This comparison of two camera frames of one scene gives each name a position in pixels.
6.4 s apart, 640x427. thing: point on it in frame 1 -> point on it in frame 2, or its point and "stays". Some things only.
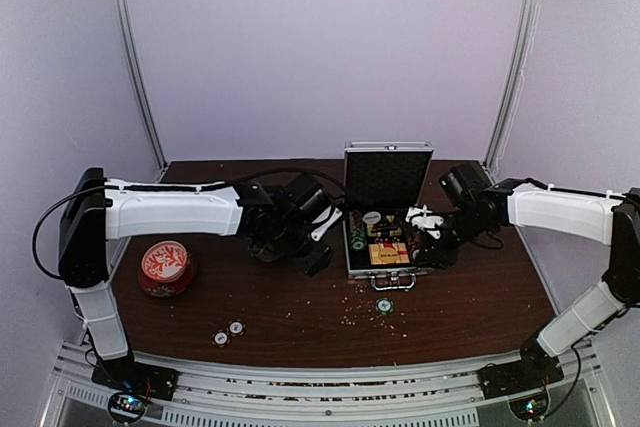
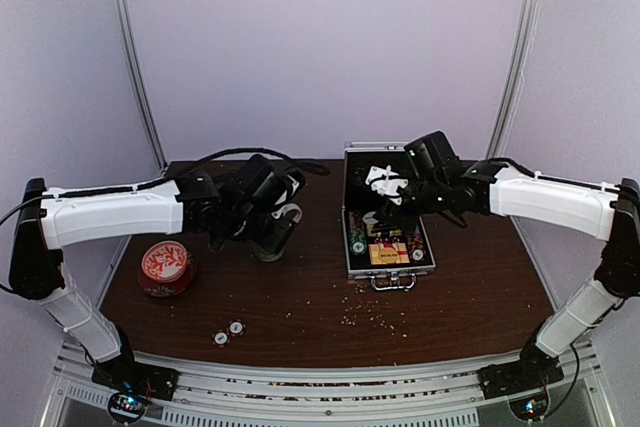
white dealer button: x=372 y=217 stays
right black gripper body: x=437 y=253 -> x=408 y=222
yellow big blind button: x=388 y=255 stays
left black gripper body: x=309 y=263 -> x=256 y=218
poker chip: x=220 y=338 stays
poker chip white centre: x=236 y=327 stays
